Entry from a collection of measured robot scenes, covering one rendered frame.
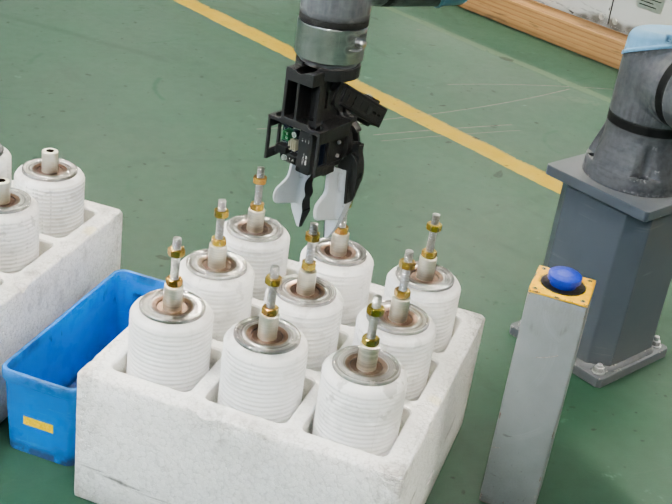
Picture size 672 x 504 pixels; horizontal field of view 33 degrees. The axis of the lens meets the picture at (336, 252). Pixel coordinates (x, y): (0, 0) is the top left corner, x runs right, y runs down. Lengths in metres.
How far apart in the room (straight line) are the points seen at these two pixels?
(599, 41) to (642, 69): 1.76
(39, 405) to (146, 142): 1.05
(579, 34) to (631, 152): 1.78
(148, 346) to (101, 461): 0.16
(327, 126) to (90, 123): 1.29
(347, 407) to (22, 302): 0.48
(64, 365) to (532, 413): 0.62
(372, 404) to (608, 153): 0.65
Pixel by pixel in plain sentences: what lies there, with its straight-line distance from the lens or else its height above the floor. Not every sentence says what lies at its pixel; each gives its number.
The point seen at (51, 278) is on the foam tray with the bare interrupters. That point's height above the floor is 0.16.
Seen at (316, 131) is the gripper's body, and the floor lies 0.48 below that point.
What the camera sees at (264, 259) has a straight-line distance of 1.47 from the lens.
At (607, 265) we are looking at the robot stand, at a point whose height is 0.19.
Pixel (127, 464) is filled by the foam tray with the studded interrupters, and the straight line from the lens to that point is 1.36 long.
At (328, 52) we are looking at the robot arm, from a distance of 1.20.
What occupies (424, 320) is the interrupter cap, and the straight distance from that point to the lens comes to 1.34.
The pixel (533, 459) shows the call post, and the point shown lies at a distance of 1.45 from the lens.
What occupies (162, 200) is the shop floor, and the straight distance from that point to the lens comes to 2.14.
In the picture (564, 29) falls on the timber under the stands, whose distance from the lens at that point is 3.49.
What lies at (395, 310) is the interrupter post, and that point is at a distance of 1.33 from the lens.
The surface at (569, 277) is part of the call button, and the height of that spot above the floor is 0.33.
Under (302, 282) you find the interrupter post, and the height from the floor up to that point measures 0.27.
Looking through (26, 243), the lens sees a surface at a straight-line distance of 1.53.
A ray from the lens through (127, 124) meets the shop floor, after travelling 2.48.
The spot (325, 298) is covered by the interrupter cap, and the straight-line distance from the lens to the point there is 1.36.
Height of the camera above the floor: 0.92
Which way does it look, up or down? 27 degrees down
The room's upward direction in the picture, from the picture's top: 8 degrees clockwise
